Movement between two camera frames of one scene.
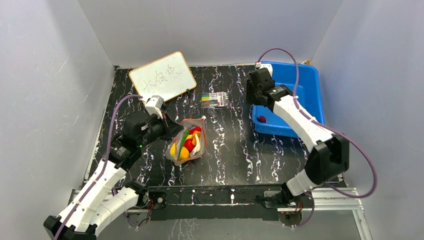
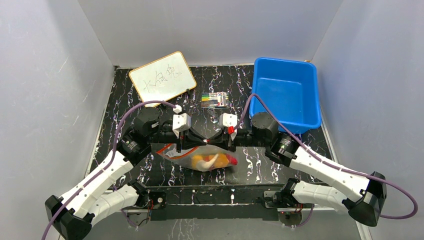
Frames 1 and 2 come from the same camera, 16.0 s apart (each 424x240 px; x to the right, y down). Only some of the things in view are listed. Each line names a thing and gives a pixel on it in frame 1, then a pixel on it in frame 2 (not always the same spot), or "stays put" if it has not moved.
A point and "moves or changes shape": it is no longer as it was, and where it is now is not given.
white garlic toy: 197,148 → 204,165
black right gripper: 253,91 → 228,139
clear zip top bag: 190,144 moves or changes shape
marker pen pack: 215,99 stays put
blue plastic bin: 265,120 stays put
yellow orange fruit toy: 184,153 → 195,159
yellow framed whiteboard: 165,78 stays put
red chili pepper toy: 197,128 → 231,160
